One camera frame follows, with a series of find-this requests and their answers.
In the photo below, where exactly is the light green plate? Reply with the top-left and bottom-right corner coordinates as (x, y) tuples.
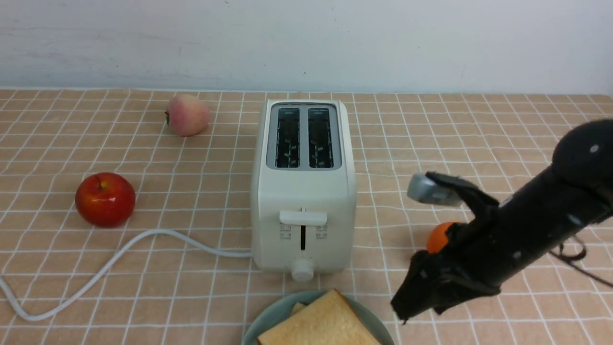
(242, 290), (396, 345)

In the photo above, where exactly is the checkered orange tablecloth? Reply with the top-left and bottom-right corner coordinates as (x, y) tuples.
(0, 90), (612, 345)

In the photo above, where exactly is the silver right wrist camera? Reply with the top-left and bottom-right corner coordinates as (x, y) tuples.
(407, 171), (478, 207)

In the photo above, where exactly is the white power cable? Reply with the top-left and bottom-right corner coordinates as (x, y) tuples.
(0, 229), (253, 322)

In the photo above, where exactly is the pink peach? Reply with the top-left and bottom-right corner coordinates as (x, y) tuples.
(165, 94), (212, 136)

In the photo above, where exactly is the white two-slot toaster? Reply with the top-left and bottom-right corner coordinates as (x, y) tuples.
(250, 100), (357, 282)

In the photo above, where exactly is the orange persimmon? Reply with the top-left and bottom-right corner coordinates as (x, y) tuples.
(426, 222), (456, 253)

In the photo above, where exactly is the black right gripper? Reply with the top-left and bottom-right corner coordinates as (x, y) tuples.
(390, 223), (501, 324)

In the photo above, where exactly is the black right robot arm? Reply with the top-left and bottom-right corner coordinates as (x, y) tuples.
(390, 118), (613, 321)

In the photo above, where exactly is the toast slice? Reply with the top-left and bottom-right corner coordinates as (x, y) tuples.
(258, 289), (380, 345)
(291, 303), (307, 316)

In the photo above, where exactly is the red apple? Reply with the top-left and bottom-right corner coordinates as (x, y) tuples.
(75, 172), (136, 229)

